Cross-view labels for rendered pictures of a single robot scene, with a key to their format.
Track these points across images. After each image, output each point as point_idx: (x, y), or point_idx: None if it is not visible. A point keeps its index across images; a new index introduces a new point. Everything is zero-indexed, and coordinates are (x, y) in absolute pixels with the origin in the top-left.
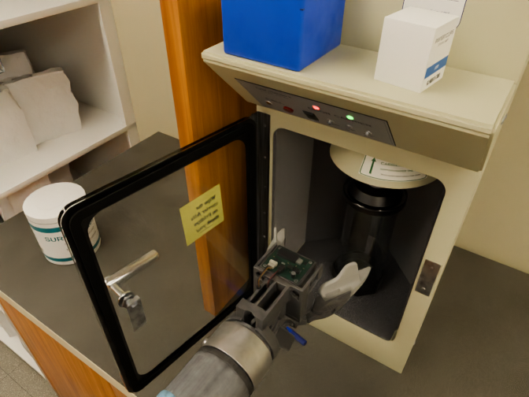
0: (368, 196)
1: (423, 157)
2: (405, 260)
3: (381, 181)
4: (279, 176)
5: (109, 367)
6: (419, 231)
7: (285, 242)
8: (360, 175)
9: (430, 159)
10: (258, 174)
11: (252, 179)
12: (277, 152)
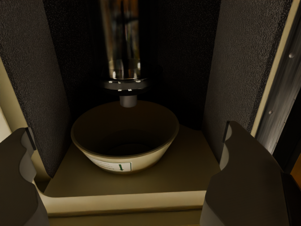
0: (125, 95)
1: (74, 208)
2: None
3: (105, 160)
4: (241, 123)
5: None
6: (70, 0)
7: (224, 131)
8: (129, 161)
9: (67, 208)
10: (276, 128)
11: (283, 155)
12: None
